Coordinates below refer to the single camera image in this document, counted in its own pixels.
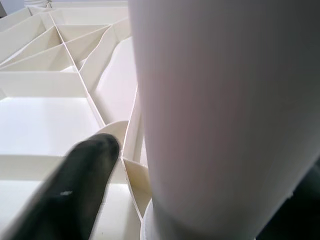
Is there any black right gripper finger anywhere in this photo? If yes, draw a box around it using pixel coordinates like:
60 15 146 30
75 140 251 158
4 132 120 240

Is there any white plastic children table top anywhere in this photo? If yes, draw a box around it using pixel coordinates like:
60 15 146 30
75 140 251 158
0 1 156 240

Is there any white plastic table leg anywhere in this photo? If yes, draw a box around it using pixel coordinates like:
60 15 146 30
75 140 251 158
127 0 320 240

